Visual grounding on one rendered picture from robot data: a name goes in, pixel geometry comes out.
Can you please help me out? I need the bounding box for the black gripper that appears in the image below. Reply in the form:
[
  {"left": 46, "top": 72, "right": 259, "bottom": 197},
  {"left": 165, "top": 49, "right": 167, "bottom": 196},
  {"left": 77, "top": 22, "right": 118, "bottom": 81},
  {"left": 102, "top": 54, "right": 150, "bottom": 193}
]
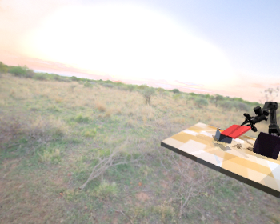
[{"left": 241, "top": 113, "right": 260, "bottom": 132}]

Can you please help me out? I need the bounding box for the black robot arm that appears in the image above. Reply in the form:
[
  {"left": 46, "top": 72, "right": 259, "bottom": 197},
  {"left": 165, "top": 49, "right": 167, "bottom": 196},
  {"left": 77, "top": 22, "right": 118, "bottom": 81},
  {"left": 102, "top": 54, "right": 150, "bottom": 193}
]
[{"left": 253, "top": 102, "right": 280, "bottom": 136}]

